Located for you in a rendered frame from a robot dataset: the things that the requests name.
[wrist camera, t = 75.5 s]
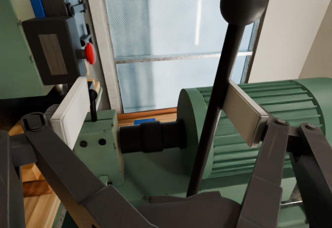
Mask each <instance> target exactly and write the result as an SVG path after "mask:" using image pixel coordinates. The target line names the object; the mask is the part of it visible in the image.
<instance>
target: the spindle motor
mask: <svg viewBox="0 0 332 228"><path fill-rule="evenodd" d="M236 85H237V86H238V87H240V88H241V89H242V90H243V91H244V92H245V93H246V94H247V95H248V96H249V97H250V98H251V99H253V100H254V101H255V102H257V103H258V104H260V105H262V106H263V107H264V109H266V110H267V111H268V112H269V113H270V114H271V115H272V116H273V117H274V118H281V119H283V120H285V121H287V122H288V123H289V124H290V126H293V127H299V126H300V124H301V123H303V122H307V123H312V124H314V125H316V126H318V127H319V128H320V129H321V131H322V132H323V134H324V136H325V137H326V139H327V141H328V143H329V144H330V146H331V148H332V78H328V77H313V78H301V79H289V80H278V81H266V82H254V83H242V84H236ZM212 87H213V86H206V87H196V88H182V89H181V90H180V93H179V97H178V102H177V118H182V119H183V120H184V124H185V128H186V136H187V147H186V149H181V150H180V151H181V155H182V159H183V162H184V165H185V167H186V169H187V172H188V174H189V176H190V177H191V174H192V170H193V166H194V162H195V157H196V153H197V149H198V145H199V141H200V137H201V133H202V129H203V125H204V121H205V117H206V113H207V109H208V104H209V100H210V96H211V92H212ZM261 144H262V141H261V140H260V142H259V145H258V147H257V148H250V147H249V146H248V145H247V143H246V142H245V141H244V139H243V138H242V136H241V135H240V133H239V132H238V131H237V129H236V128H235V126H234V125H233V123H232V122H231V120H230V119H229V118H228V116H227V115H226V113H225V112H224V111H223V109H222V110H221V114H220V117H219V121H218V124H217V128H216V131H215V135H214V138H213V142H212V145H211V148H210V152H209V155H208V159H207V163H206V167H205V170H204V174H203V177H202V179H207V178H215V177H222V176H229V175H237V174H244V173H251V172H252V170H253V167H254V165H255V162H256V159H257V156H258V152H259V149H260V147H261ZM288 167H292V164H291V160H290V156H289V153H288V152H286V155H285V162H284V168H288Z"/></svg>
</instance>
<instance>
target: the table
mask: <svg viewBox="0 0 332 228"><path fill-rule="evenodd" d="M31 98H32V97H23V98H11V99H0V130H5V131H7V132H9V131H10V130H11V129H12V127H13V126H14V125H15V124H16V123H17V122H18V121H19V119H20V118H21V117H22V116H23V115H24V114H23V111H22V108H23V107H24V106H25V105H26V104H27V103H28V101H29V100H30V99H31Z"/></svg>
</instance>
